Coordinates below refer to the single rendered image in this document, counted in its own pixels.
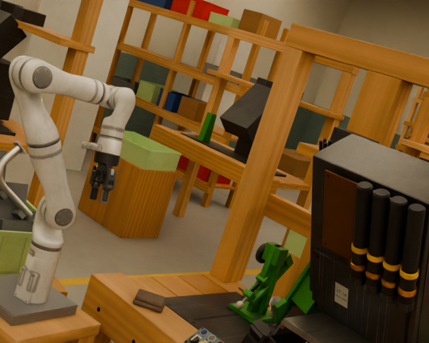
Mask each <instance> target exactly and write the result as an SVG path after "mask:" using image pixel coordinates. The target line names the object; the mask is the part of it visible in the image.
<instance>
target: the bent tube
mask: <svg viewBox="0 0 429 343"><path fill-rule="evenodd" d="M12 143H13V144H14V145H15V147H13V149H11V150H10V151H9V152H7V153H6V154H5V155H4V156H2V157H1V159H0V190H1V191H3V192H5V193H6V194H7V196H8V197H7V198H8V199H9V200H10V201H11V202H12V203H13V204H14V205H15V206H16V207H17V208H18V210H22V212H23V213H24V214H25V215H26V216H25V218H30V217H31V216H32V215H33V213H32V212H31V211H30V210H29V209H28V207H26V205H25V204H24V203H23V202H22V201H21V200H20V199H19V198H18V197H17V195H16V194H15V193H14V192H13V191H12V190H11V189H10V187H9V186H8V185H7V184H6V183H5V180H4V177H3V172H4V169H5V166H6V165H7V164H8V163H9V162H10V161H11V160H12V159H13V158H14V157H15V156H16V155H18V154H19V153H20V154H26V153H27V152H26V151H25V149H24V148H23V147H22V145H21V144H20V142H12Z"/></svg>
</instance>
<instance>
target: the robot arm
mask: <svg viewBox="0 0 429 343"><path fill-rule="evenodd" d="M9 78H10V83H11V85H12V89H13V92H14V95H15V98H16V101H17V104H18V107H19V110H20V115H21V119H22V125H23V128H24V131H25V137H26V141H27V148H28V151H29V157H30V160H31V163H32V165H33V168H34V170H35V173H36V174H37V177H38V178H39V181H40V183H41V185H42V188H43V190H44V196H43V197H42V198H41V200H40V202H39V204H38V207H37V210H36V213H35V219H34V222H33V228H32V234H33V237H32V240H31V245H30V248H29V252H28V255H27V260H26V262H25V266H22V268H21V271H20V275H19V279H18V283H17V285H16V290H15V293H14V295H15V296H17V297H18V298H20V299H21V300H23V301H24V302H26V303H27V304H42V303H45V302H46V301H47V299H48V295H49V292H50V288H51V285H52V281H53V278H54V273H55V271H56V268H57V263H58V261H59V257H60V254H61V250H62V247H63V234H62V230H64V229H67V228H69V227H70V226H71V225H72V224H73V222H74V220H75V217H76V208H75V205H74V201H73V199H72V195H71V193H70V190H69V186H68V183H67V175H66V170H65V163H64V158H63V151H62V146H61V140H60V136H59V132H58V130H57V128H56V126H55V124H54V122H53V120H52V119H51V117H50V115H49V113H48V112H47V110H46V108H45V106H44V103H43V101H42V96H41V93H50V94H58V95H65V96H68V97H72V98H74V99H77V100H80V101H84V102H87V103H92V104H95V105H100V106H102V107H104V108H108V109H111V110H114V111H113V113H112V115H111V116H108V117H105V118H104V119H103V122H102V125H101V131H100V135H99V139H98V141H97V143H92V142H83V143H82V146H81V148H86V149H89V150H95V156H94V159H93V161H94V162H95V163H98V165H94V166H93V169H92V172H91V177H90V180H89V184H91V186H92V187H91V192H90V195H89V199H94V200H96V199H97V194H98V190H99V186H100V184H102V189H103V190H102V192H101V198H100V203H107V202H108V197H109V193H110V191H111V190H113V189H114V184H115V180H116V169H113V168H112V167H113V166H115V167H117V166H118V162H119V159H120V155H121V149H122V142H123V135H124V130H125V126H126V124H127V122H128V120H129V118H130V116H131V113H132V112H133V109H134V107H135V104H136V96H135V93H134V92H133V91H132V90H131V89H130V88H125V87H117V86H109V85H107V84H106V83H104V82H101V81H99V80H94V79H92V78H87V77H84V76H77V75H74V74H70V73H67V72H65V71H62V70H60V69H58V68H56V67H54V66H52V65H50V64H49V63H47V62H45V61H43V60H41V59H37V58H33V57H30V56H17V57H16V58H15V59H14V60H13V61H12V62H11V64H10V68H9Z"/></svg>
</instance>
